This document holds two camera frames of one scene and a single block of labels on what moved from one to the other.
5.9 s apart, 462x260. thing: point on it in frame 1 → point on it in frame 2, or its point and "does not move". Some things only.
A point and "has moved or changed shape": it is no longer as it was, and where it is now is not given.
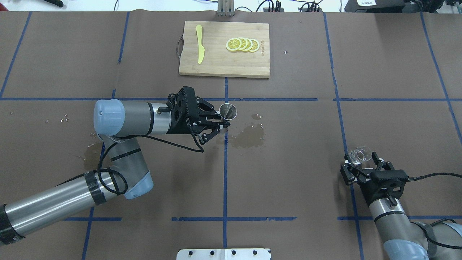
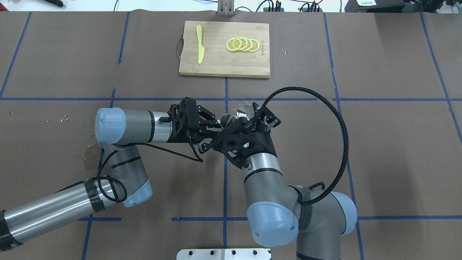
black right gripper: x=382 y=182 → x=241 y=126
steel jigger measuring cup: x=228 y=111 has moved or changed shape
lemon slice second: x=244 y=43 does not move
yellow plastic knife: x=201 y=49 does not move
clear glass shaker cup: x=359 y=155 → x=243 y=109
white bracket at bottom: x=224 y=254 does not move
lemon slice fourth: x=255 y=45 does not move
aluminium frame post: x=226 y=8 does not move
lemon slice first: x=233 y=44 does not move
